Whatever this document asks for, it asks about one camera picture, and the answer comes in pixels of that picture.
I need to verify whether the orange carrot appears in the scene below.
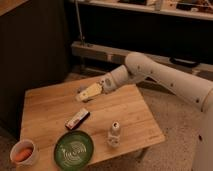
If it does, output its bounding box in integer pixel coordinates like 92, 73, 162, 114
14, 148, 32, 162

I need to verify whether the white cup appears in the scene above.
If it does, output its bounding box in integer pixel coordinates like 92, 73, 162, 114
10, 139, 38, 165

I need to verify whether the dark cabinet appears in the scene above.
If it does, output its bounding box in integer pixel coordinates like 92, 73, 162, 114
0, 0, 69, 138

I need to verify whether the wooden table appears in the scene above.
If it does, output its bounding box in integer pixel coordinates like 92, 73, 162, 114
16, 77, 165, 171

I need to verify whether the green plate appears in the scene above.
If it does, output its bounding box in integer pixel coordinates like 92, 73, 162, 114
53, 130, 94, 171

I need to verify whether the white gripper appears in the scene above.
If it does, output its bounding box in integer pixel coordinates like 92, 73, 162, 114
76, 73, 117, 101

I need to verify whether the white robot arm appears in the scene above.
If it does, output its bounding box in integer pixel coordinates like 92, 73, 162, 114
76, 52, 213, 171

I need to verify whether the small white bottle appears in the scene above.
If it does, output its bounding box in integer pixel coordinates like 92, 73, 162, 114
107, 122, 121, 148

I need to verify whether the metal shelf rail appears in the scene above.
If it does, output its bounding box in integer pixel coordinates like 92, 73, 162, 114
71, 41, 213, 81

